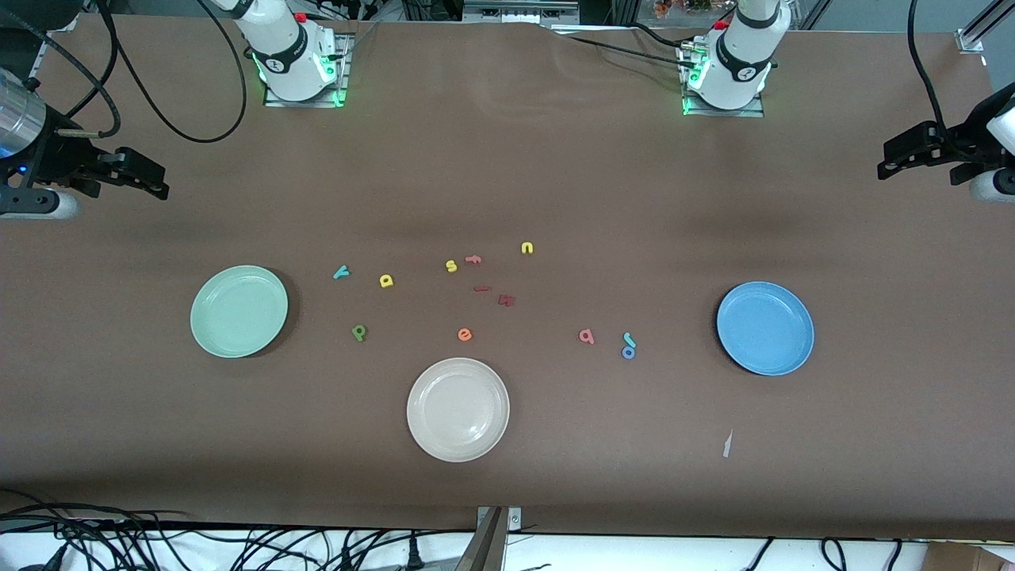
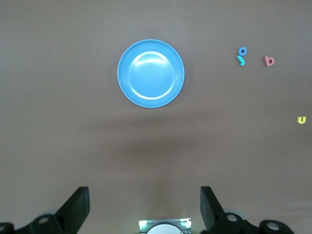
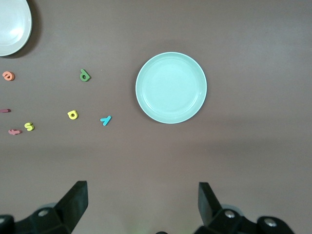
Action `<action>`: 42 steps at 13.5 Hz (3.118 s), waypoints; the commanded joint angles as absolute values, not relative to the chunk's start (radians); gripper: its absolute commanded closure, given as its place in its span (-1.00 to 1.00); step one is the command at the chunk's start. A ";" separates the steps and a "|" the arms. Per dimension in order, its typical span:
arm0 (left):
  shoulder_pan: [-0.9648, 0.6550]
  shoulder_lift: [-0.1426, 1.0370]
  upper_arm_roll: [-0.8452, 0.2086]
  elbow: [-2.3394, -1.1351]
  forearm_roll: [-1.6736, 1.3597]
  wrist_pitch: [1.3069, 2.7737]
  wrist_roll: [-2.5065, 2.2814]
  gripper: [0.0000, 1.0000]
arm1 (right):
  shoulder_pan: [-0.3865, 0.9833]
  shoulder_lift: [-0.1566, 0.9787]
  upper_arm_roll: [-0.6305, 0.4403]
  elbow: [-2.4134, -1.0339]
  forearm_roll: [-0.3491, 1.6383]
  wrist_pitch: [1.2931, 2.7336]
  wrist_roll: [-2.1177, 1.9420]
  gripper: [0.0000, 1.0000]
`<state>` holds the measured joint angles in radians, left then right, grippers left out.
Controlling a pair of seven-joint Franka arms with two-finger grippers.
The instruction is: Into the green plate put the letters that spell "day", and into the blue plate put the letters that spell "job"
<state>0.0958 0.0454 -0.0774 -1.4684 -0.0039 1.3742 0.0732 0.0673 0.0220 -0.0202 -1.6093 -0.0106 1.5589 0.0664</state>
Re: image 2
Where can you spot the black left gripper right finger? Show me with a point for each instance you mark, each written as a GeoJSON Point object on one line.
{"type": "Point", "coordinates": [212, 212]}

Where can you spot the yellow foam letter u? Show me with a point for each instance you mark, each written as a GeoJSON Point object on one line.
{"type": "Point", "coordinates": [298, 120]}

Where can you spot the blue round plate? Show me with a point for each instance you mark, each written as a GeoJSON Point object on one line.
{"type": "Point", "coordinates": [151, 75]}

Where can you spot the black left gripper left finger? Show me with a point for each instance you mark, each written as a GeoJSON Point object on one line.
{"type": "Point", "coordinates": [73, 212]}

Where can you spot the salmon foam letter b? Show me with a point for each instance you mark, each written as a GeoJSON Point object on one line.
{"type": "Point", "coordinates": [266, 61]}

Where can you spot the teal foam letter j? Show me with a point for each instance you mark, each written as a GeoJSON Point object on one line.
{"type": "Point", "coordinates": [242, 63]}

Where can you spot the blue foam letter o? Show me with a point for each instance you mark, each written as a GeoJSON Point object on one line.
{"type": "Point", "coordinates": [242, 51]}

